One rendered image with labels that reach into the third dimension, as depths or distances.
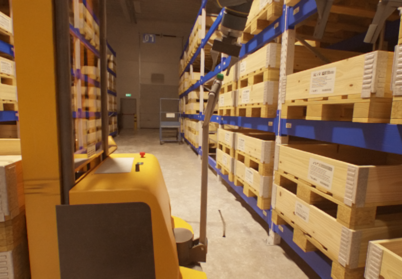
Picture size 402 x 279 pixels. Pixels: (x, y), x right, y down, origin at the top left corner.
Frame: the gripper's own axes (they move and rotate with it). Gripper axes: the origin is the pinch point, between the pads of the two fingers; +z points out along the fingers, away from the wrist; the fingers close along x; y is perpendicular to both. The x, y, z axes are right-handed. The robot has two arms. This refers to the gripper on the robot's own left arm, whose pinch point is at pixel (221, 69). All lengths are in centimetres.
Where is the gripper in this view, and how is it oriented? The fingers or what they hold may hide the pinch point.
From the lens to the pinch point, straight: 114.7
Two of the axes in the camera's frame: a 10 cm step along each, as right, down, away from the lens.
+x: -9.5, -3.1, 0.7
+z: -2.1, 7.7, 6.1
